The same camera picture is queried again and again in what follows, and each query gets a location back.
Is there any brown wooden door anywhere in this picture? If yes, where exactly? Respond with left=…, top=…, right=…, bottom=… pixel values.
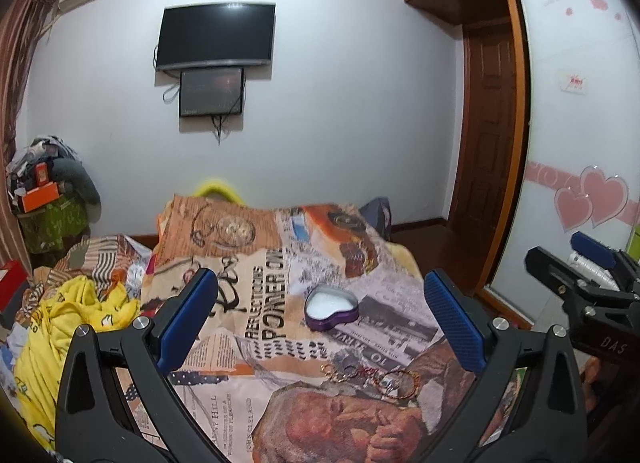
left=449, top=23, right=515, bottom=249

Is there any yellow cloth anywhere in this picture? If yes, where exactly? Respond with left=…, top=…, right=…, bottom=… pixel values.
left=13, top=275, right=140, bottom=451

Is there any dark blue bag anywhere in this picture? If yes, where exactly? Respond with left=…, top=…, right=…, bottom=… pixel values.
left=359, top=197, right=393, bottom=241

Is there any newspaper print bed blanket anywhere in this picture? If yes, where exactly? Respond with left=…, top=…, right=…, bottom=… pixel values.
left=29, top=194, right=532, bottom=463

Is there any white wardrobe sliding door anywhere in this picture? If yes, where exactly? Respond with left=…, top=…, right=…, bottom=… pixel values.
left=490, top=0, right=639, bottom=322

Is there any purple heart-shaped tin box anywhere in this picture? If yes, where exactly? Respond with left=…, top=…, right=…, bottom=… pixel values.
left=304, top=285, right=359, bottom=332

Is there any orange box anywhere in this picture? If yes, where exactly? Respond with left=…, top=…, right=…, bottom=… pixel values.
left=21, top=181, right=60, bottom=212

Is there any pile of clothes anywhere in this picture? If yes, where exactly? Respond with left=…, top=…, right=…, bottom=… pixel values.
left=6, top=134, right=101, bottom=256

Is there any yellow plastic chair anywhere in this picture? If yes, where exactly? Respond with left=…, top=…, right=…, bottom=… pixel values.
left=192, top=179, right=246, bottom=206

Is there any striped brown curtain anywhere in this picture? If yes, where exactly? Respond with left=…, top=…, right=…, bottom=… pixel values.
left=1, top=0, right=56, bottom=272

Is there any gold ring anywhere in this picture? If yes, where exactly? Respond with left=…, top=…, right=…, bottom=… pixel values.
left=319, top=361, right=359, bottom=386

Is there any black wall television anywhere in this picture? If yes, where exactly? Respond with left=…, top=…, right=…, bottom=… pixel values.
left=155, top=2, right=276, bottom=71

